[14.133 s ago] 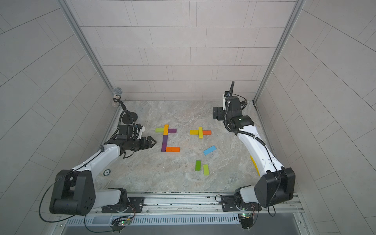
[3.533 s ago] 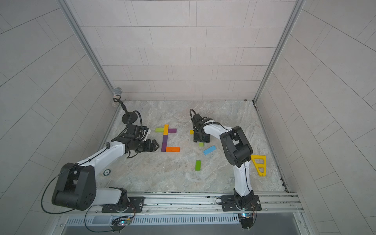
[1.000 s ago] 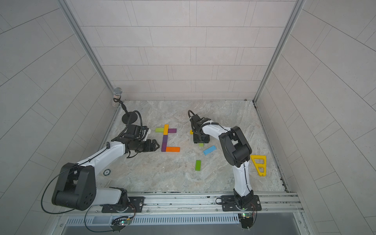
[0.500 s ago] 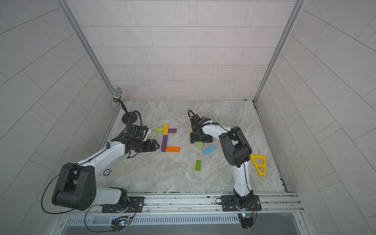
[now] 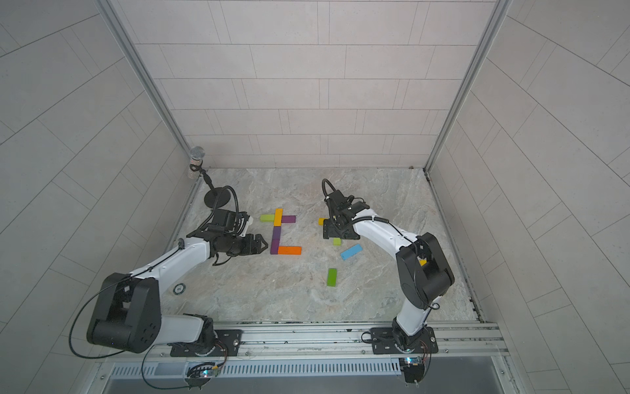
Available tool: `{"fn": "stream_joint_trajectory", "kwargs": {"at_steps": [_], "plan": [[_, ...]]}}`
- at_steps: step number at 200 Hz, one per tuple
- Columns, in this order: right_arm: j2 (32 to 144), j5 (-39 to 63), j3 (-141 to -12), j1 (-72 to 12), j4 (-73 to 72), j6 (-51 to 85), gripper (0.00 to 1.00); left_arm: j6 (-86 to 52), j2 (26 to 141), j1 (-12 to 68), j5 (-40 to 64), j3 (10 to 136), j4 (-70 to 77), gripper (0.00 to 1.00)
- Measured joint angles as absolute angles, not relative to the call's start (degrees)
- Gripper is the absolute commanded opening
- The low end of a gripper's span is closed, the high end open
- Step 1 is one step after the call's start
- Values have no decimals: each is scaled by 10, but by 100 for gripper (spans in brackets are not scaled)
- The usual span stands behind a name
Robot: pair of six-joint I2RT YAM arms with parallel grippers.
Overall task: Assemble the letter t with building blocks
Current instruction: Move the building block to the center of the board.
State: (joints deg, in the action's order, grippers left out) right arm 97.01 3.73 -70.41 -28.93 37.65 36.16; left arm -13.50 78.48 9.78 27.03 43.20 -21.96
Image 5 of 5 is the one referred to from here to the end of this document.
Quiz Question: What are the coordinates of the amber yellow long block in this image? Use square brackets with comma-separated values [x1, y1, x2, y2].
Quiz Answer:
[274, 208, 283, 228]

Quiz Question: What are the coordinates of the light blue block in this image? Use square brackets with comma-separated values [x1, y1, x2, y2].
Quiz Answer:
[341, 244, 363, 261]

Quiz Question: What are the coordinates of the orange block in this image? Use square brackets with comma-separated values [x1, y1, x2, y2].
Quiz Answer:
[277, 246, 302, 255]

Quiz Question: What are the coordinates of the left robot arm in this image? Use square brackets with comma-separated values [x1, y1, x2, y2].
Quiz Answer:
[86, 208, 269, 356]

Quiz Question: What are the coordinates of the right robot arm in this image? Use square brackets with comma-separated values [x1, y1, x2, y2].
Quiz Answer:
[323, 179, 455, 352]

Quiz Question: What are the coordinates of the microphone on black stand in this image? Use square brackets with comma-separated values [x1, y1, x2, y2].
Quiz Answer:
[189, 146, 231, 208]

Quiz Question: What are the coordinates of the left circuit board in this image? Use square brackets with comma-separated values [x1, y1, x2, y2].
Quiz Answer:
[185, 362, 224, 389]

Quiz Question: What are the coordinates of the circuit board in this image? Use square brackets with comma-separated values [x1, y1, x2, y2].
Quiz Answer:
[185, 362, 224, 389]
[399, 357, 426, 384]

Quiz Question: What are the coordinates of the right circuit board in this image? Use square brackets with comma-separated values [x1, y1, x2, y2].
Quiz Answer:
[399, 357, 426, 384]

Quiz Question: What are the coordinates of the left camera cable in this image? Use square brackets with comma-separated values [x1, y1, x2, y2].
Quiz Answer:
[208, 185, 241, 223]

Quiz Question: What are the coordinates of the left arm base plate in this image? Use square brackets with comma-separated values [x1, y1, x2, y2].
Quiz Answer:
[170, 329, 243, 357]

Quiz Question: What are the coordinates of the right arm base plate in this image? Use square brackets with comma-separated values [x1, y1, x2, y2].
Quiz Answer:
[366, 326, 439, 355]

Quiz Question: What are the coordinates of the aluminium rail frame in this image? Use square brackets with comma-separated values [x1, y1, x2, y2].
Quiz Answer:
[97, 314, 508, 365]

